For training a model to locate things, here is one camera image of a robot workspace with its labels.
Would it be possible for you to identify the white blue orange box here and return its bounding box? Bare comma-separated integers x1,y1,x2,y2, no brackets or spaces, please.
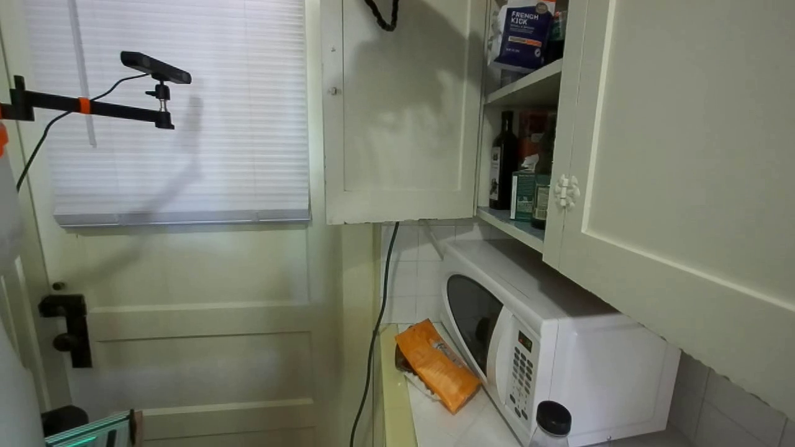
495,5,560,75

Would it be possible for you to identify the open cream cupboard door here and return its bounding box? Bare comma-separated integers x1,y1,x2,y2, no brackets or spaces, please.
320,0,489,229

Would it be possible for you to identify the teal and white small box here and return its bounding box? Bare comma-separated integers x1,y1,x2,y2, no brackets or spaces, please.
509,169,547,223

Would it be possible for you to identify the closed cream cupboard door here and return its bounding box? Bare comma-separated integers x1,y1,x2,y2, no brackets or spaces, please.
540,0,795,421

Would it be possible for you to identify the dark glass bottle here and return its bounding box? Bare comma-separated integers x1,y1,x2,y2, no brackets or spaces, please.
486,109,524,215

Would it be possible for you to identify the orange snack bag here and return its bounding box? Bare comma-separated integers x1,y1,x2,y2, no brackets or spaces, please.
393,316,484,417

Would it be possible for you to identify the red brown package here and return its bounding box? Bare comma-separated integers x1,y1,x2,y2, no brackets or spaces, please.
520,106,560,180

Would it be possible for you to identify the clear glass door knob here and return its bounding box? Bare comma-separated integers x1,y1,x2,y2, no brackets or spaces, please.
553,171,583,212

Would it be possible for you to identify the white window blind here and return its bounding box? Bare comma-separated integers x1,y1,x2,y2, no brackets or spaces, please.
19,0,316,231

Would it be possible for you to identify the white panelled door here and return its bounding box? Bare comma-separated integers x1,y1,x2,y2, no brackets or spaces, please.
0,0,343,447

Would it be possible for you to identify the white microwave oven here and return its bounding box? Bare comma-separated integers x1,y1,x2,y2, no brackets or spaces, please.
435,236,683,447

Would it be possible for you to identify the clear blind wand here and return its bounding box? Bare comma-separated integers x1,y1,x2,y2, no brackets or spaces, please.
66,0,99,152

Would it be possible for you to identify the black boom bar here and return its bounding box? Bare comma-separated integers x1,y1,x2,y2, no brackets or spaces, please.
0,73,179,133

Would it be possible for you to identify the teal plastic object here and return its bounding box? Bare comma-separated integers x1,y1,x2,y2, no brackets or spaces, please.
43,409,136,447

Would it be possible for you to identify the small black round object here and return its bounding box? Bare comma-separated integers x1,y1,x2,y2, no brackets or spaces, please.
38,402,91,441

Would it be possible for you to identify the black power cable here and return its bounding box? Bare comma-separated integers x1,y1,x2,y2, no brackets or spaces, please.
347,219,402,447

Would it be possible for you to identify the cream cupboard frame with shelves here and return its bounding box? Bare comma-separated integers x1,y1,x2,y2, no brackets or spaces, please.
473,0,576,257

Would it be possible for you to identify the black coiled robot cable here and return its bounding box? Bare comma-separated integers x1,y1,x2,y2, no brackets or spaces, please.
361,0,402,36

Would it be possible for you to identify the black camera on boom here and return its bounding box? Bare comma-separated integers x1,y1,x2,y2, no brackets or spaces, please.
116,49,193,88

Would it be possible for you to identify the thin black camera cable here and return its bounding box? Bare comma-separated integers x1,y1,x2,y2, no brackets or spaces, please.
13,73,155,195

